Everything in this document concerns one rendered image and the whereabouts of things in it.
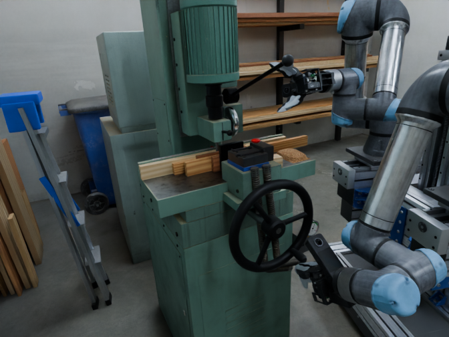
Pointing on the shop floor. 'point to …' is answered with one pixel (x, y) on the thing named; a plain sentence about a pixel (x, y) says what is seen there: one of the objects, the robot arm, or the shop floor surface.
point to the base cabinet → (218, 284)
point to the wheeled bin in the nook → (93, 150)
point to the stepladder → (32, 107)
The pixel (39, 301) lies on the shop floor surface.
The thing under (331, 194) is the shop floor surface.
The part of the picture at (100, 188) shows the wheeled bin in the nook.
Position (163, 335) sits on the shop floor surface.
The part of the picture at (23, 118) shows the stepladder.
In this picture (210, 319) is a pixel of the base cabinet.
